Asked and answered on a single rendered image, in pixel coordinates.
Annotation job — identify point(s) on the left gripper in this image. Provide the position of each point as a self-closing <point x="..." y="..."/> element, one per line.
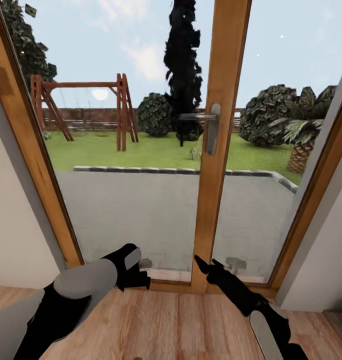
<point x="140" y="280"/>

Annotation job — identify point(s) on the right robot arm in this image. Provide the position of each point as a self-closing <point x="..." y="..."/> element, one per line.
<point x="269" y="324"/>

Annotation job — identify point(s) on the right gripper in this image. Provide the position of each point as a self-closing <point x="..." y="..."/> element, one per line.
<point x="226" y="281"/>

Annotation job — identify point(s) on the door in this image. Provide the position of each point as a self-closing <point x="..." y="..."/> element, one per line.
<point x="183" y="127"/>

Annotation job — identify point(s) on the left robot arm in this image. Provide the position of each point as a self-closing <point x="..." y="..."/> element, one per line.
<point x="31" y="324"/>

